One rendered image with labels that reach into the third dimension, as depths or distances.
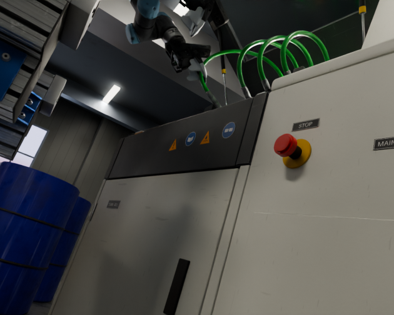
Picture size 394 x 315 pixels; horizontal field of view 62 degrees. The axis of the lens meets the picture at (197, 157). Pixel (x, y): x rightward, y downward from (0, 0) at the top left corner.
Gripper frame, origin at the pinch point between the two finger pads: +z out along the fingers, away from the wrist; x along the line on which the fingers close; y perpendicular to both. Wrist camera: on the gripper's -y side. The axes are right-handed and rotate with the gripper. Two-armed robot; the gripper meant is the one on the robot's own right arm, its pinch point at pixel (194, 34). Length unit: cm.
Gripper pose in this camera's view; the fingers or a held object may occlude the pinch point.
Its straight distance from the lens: 107.5
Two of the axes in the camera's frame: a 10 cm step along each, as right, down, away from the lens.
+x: 6.1, -0.9, -7.9
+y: -7.4, -4.2, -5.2
